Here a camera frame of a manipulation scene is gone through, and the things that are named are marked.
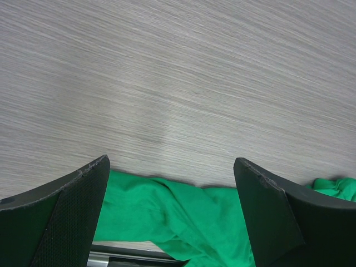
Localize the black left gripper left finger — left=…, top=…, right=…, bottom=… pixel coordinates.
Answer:
left=1, top=155, right=110, bottom=266

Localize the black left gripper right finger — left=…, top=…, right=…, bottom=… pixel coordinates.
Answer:
left=234, top=157, right=355, bottom=266

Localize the green t shirt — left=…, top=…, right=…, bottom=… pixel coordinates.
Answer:
left=93, top=170, right=356, bottom=267

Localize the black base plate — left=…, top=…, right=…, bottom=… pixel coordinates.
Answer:
left=87, top=244, right=187, bottom=267

